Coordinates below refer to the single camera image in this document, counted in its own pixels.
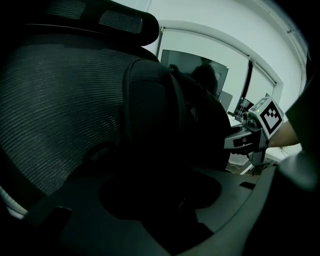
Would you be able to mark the black window pillar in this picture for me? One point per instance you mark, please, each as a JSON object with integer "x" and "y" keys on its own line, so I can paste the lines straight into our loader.
{"x": 248, "y": 80}

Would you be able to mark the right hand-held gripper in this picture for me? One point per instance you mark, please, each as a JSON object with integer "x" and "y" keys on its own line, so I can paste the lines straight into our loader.
{"x": 271, "y": 117}

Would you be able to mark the wide black monitor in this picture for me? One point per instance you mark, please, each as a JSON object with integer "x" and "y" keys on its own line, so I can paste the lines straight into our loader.
{"x": 180, "y": 65}

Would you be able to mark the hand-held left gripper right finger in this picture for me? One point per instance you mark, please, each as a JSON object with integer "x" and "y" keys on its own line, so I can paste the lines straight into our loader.
{"x": 232, "y": 200}

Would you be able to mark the small black monitor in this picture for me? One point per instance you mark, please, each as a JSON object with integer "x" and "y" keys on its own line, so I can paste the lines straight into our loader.
{"x": 246, "y": 106}

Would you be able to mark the black mesh office chair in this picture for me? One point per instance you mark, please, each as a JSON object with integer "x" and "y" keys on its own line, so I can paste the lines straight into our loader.
{"x": 50, "y": 100}

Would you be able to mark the person's dark clothing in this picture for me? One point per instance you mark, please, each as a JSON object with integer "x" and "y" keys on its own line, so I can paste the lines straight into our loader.
{"x": 308, "y": 112}

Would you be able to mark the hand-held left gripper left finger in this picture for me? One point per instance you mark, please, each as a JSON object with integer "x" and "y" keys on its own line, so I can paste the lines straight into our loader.
{"x": 87, "y": 225}

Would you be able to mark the narrow white roller shade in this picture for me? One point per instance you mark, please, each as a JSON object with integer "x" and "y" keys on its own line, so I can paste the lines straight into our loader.
{"x": 262, "y": 85}

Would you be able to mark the black backpack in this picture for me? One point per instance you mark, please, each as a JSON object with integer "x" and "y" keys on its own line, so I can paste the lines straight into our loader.
{"x": 155, "y": 112}

